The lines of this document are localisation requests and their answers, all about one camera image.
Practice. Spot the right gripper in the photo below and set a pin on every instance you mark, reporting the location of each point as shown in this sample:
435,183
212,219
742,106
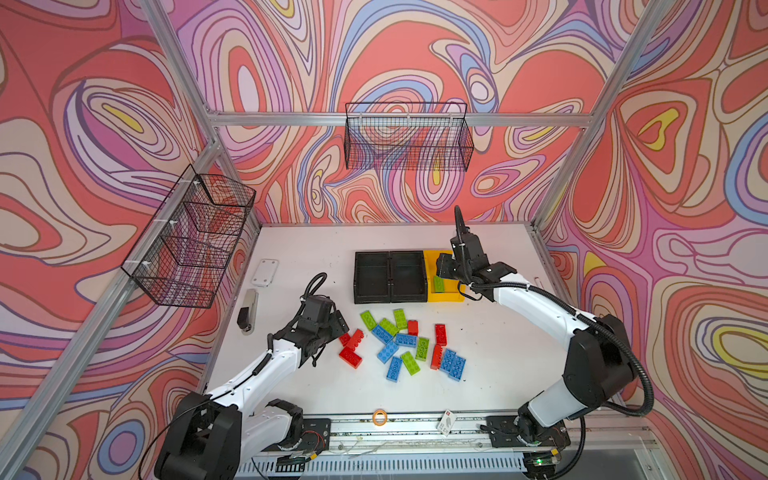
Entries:
444,264

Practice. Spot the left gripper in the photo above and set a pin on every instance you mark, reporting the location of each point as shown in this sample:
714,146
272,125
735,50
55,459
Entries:
338,323

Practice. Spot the blue lego brick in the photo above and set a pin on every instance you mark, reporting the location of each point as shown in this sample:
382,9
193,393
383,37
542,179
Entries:
394,369
447,360
387,352
406,340
456,368
382,335

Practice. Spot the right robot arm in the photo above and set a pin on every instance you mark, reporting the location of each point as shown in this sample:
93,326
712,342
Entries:
600,368

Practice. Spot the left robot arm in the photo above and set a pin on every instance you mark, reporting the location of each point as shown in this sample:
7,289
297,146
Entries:
210,434

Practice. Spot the yellow bin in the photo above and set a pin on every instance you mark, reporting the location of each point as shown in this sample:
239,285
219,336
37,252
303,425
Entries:
452,294

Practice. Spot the middle black bin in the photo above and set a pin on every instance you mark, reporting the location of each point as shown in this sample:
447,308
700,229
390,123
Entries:
408,277

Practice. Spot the black bin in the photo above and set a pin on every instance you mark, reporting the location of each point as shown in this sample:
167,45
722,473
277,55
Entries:
371,277
408,277

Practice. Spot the grey stapler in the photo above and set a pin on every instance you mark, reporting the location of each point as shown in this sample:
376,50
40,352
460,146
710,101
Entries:
247,313

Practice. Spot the white plastic plate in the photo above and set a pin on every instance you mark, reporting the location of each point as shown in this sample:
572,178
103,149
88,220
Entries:
265,272

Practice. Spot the left black bin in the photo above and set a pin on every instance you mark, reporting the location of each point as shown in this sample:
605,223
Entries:
371,277

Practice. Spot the white tag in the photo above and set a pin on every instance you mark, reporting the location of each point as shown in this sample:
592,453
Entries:
446,423

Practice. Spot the left wire basket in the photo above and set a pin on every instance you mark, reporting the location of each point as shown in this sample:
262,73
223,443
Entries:
185,250

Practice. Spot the wire basket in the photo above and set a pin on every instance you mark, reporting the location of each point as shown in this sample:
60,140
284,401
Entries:
185,250
407,135

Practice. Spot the back wire basket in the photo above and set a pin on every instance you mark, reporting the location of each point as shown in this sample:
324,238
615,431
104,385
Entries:
407,135

